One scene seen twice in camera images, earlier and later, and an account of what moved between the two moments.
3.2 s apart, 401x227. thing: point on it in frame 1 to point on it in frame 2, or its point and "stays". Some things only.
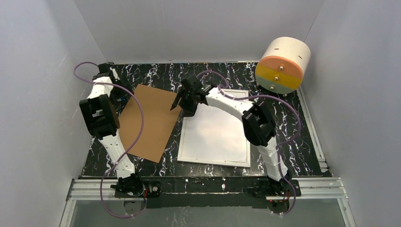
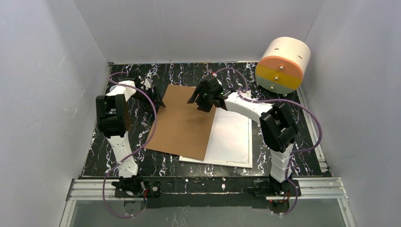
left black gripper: [104, 68] to [151, 96]
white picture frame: [213, 136] stays
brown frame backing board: [159, 122] to [180, 128]
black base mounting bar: [208, 192] stays
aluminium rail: [83, 189] stays
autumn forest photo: [214, 134] stays
